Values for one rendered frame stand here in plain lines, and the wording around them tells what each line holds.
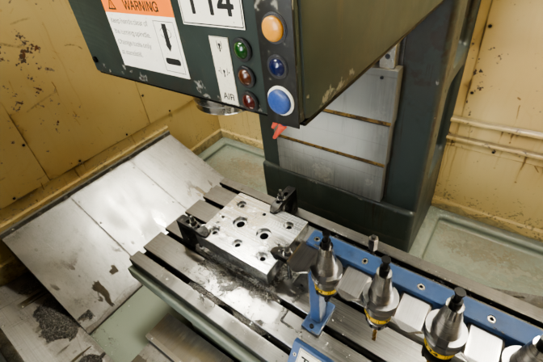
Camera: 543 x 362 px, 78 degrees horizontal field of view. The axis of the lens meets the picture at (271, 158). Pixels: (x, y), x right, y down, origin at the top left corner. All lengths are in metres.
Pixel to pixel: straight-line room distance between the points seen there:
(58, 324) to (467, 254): 1.63
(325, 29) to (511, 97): 1.11
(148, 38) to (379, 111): 0.75
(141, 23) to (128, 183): 1.34
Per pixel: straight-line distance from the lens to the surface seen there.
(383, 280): 0.62
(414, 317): 0.68
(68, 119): 1.70
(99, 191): 1.79
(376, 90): 1.06
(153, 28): 0.51
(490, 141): 1.52
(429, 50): 1.03
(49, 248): 1.70
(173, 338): 1.27
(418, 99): 1.09
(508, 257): 1.71
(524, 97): 1.43
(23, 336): 1.63
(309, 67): 0.37
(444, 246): 1.66
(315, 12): 0.36
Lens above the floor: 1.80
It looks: 36 degrees down
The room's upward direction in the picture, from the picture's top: 7 degrees counter-clockwise
